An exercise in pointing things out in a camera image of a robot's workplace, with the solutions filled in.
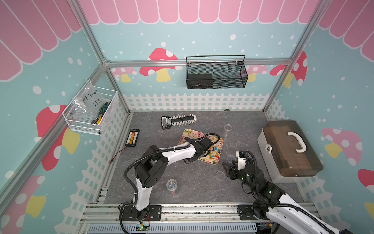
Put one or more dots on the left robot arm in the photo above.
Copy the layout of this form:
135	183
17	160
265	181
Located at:
145	172

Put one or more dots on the white wire basket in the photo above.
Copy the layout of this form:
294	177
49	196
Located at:
84	125

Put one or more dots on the clear candy jar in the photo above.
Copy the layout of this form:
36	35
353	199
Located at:
228	127
172	186

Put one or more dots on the black box in basket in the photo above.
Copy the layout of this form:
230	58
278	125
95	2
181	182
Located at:
199	81

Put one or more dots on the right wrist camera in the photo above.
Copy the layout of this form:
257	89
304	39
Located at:
242	158

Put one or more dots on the green tool in basket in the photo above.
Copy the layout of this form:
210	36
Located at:
100	114

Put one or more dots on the clear plastic zip bag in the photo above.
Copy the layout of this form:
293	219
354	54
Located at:
87	102

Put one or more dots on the black wire mesh basket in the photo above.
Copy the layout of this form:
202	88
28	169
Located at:
228	70

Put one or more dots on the brown plastic toolbox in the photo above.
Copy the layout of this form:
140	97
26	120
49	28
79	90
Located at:
287	154

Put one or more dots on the floral rectangular tray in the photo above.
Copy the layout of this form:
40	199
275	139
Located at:
195	135

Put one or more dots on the black socket holder rail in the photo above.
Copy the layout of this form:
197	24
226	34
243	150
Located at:
177	120

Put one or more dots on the black parallel charging board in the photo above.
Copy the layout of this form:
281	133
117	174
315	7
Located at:
132	138

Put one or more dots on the pile of lollipops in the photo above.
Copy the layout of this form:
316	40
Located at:
215	152

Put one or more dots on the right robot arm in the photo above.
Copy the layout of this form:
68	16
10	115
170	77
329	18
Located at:
272	202

